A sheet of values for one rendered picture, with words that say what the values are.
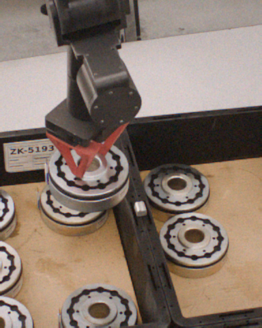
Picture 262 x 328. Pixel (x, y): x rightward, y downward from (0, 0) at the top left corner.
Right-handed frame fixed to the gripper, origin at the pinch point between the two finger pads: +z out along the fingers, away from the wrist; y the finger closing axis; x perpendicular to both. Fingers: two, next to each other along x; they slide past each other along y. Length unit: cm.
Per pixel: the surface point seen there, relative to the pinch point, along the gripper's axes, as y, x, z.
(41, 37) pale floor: 129, 115, 110
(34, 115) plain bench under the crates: 33, 37, 36
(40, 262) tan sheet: -4.1, 5.4, 21.0
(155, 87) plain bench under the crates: 54, 23, 36
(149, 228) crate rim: 3.3, -7.9, 10.8
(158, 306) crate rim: -7.2, -16.2, 10.3
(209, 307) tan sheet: 3.4, -18.6, 20.5
